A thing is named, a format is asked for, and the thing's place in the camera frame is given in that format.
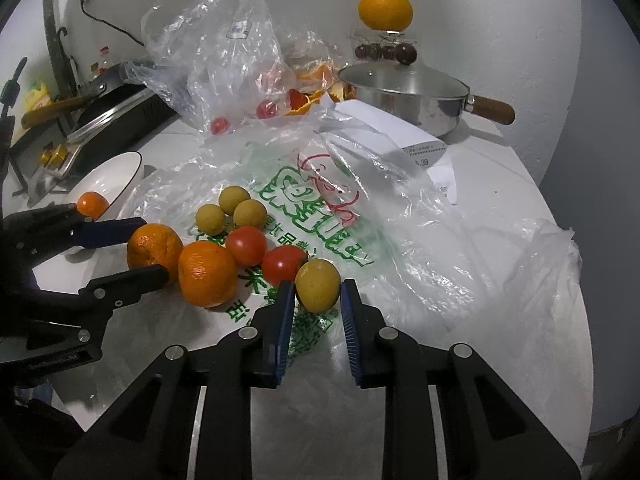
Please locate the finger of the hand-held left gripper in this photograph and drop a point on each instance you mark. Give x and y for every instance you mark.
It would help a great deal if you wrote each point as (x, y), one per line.
(130, 282)
(107, 232)

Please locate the big orange with stem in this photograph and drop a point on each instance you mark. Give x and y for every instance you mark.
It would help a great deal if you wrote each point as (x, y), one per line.
(385, 8)

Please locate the small orange mandarin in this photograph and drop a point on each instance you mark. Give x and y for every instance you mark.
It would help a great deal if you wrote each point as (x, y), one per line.
(92, 204)

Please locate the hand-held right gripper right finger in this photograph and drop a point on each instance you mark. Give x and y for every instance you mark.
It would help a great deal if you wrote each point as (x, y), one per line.
(350, 332)

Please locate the printed plastic bag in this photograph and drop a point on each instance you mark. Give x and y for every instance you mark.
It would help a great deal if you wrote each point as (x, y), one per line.
(425, 260)

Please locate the large wrinkled orange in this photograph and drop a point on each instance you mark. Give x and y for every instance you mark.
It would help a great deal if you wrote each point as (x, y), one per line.
(155, 247)

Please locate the white bowl with dark rim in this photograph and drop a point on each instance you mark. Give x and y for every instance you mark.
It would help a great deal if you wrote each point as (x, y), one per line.
(110, 175)

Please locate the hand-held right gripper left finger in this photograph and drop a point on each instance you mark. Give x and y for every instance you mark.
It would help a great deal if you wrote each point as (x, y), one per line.
(281, 327)

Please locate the white paper receipt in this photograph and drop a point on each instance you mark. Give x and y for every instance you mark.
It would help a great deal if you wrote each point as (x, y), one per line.
(390, 130)

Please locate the small yellow-green round fruit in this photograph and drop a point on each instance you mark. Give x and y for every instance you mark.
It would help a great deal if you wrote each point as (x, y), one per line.
(210, 218)
(235, 199)
(250, 213)

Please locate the round smooth orange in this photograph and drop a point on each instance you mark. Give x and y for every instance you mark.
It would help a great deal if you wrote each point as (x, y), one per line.
(207, 272)

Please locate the orange peel pile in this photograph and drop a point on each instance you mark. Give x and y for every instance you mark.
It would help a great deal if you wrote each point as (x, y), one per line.
(320, 72)

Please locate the yellow packet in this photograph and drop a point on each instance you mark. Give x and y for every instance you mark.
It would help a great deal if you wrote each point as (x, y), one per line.
(37, 95)

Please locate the black induction cooker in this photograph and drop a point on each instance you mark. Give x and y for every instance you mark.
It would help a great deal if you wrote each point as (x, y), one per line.
(145, 110)

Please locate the large yellow-green round fruit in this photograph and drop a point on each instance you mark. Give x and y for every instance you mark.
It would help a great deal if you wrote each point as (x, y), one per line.
(317, 285)

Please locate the clear plastic bag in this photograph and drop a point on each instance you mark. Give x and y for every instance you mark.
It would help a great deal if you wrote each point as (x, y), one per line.
(225, 60)

